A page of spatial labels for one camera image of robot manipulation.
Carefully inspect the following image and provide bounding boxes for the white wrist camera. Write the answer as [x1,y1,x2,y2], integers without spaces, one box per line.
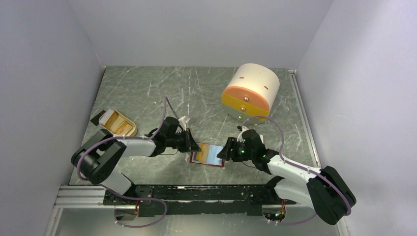
[179,115,190,130]
[237,126,249,143]

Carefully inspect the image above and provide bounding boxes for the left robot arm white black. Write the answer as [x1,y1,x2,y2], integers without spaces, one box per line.
[71,116,201,205]

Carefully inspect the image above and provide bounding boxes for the aluminium frame rail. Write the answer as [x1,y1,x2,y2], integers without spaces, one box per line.
[52,185,339,209]

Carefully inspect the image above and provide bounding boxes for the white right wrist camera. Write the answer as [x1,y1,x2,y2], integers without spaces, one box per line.
[237,126,249,143]

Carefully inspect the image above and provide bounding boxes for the black card beside tray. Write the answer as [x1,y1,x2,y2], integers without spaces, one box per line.
[90,110,106,126]

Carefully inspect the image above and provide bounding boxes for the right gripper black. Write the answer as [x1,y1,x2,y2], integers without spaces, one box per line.
[217,136,255,162]

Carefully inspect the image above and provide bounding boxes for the gold VIP credit card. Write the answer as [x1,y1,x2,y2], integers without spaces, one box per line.
[191,143,209,163]

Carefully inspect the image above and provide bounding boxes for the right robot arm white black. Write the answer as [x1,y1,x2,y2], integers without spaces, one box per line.
[217,127,357,225]

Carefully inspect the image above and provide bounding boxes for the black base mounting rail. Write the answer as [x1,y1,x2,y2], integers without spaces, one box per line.
[103,184,294,217]

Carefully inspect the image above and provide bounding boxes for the gold metal card tray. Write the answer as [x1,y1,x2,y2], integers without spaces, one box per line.
[98,109,137,137]

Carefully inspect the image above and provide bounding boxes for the red leather card holder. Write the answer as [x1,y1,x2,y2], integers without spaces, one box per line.
[189,144,225,168]

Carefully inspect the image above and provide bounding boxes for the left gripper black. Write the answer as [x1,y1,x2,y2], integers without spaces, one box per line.
[166,128,202,153]

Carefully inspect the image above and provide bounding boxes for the cream cylindrical drawer box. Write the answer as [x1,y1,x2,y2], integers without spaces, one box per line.
[221,63,280,124]

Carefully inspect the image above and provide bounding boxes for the stack of credit cards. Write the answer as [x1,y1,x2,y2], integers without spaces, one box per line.
[103,111,133,135]

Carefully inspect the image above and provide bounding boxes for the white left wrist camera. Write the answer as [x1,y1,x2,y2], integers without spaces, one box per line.
[179,115,190,130]

